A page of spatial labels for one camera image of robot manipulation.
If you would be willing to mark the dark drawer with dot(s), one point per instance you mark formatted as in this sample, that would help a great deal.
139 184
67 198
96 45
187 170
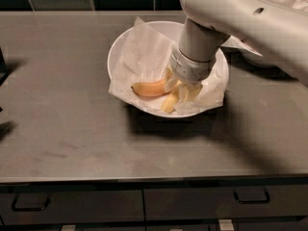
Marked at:
78 207
207 203

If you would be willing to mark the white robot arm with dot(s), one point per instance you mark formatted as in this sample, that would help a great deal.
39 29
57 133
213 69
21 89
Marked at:
277 32

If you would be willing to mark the pale yellow banana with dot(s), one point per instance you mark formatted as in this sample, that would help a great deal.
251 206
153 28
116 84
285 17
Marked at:
171 99

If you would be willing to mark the right black drawer handle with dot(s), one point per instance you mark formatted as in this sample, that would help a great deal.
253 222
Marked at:
251 195

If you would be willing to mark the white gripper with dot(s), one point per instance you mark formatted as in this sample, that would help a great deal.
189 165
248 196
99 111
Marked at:
188 68

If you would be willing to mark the white bowl with strawberries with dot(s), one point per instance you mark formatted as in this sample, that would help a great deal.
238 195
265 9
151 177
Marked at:
257 61

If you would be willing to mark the white paper under strawberries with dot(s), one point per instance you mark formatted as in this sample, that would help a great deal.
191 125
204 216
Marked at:
235 43

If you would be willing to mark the dark object at left edge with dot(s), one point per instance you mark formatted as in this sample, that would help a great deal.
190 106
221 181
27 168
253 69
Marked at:
3 68

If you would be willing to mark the white paper liner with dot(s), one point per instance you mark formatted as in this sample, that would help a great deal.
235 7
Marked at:
144 55

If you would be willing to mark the white bowl with bananas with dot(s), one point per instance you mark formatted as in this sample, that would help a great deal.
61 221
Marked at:
157 29

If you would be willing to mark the left black drawer handle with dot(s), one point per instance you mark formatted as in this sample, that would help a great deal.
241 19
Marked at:
30 202

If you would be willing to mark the orange-yellow banana left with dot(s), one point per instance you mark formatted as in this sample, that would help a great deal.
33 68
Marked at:
149 89

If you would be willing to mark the left dark drawer front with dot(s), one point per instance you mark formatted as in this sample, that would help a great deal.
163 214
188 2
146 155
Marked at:
78 207

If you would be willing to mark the right dark drawer front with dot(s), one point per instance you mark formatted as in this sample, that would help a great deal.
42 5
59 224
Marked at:
207 203

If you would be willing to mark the black drawer handle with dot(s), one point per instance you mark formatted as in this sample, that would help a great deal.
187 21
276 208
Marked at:
251 195
30 202

